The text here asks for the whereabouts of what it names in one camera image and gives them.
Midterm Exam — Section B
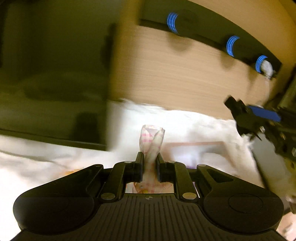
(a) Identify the pink plaid hair scrunchie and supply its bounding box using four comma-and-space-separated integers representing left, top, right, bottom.
133, 124, 174, 194

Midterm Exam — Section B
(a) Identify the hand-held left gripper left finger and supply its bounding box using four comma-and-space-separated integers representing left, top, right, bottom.
68, 152, 145, 202

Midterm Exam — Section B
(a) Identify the pink cardboard box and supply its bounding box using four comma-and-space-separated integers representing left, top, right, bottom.
161, 141, 234, 173

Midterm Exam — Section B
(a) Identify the black monitor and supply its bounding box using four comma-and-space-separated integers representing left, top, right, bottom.
0, 0, 117, 151

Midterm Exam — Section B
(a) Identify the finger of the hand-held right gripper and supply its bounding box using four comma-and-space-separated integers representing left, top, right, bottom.
248, 105, 282, 122
223, 95, 264, 140

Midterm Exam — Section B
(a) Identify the white textured blanket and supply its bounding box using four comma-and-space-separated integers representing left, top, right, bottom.
0, 98, 296, 241

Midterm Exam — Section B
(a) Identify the black power strip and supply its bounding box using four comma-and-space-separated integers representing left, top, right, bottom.
138, 0, 283, 80

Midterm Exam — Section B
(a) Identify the white cable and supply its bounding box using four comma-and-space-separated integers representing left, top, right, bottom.
261, 59, 277, 80

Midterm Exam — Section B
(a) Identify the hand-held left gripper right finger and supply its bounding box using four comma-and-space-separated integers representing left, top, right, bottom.
156, 154, 234, 201

